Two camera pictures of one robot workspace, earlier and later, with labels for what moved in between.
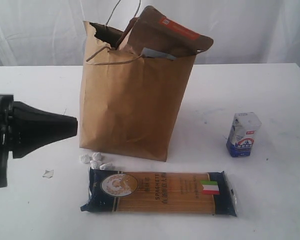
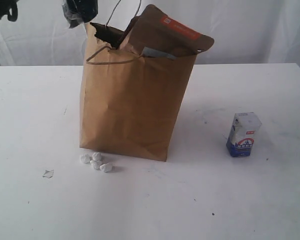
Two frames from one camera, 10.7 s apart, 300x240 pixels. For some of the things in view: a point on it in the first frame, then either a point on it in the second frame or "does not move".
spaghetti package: x=159 y=192 -> x=77 y=12
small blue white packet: x=242 y=134 does not move
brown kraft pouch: x=155 y=30 does not move
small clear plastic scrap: x=48 y=173 does not move
